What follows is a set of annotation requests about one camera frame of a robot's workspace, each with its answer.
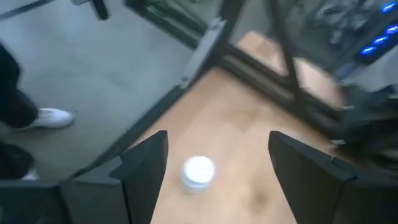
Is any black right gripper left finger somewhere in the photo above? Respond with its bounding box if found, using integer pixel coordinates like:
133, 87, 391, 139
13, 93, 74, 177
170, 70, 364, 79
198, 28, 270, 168
109, 130, 169, 224

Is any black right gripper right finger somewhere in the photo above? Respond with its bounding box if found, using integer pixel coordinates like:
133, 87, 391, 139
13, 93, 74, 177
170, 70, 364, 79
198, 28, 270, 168
267, 130, 356, 224

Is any white pill bottle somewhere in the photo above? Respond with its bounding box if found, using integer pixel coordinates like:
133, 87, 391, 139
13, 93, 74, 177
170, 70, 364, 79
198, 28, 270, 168
180, 155, 216, 194

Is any person's white shoe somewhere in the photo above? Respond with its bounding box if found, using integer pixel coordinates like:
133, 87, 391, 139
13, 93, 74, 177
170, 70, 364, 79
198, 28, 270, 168
21, 169, 40, 182
18, 108, 75, 130

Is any computer with blue lights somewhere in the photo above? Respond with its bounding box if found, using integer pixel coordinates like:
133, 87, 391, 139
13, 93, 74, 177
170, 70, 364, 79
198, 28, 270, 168
267, 0, 398, 72

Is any black furniture leg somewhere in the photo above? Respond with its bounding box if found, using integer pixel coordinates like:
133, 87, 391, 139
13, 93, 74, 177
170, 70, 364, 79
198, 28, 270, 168
89, 0, 110, 21

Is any black aluminium table frame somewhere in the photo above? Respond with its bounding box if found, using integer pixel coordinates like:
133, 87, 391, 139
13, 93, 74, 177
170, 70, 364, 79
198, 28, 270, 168
68, 0, 343, 181

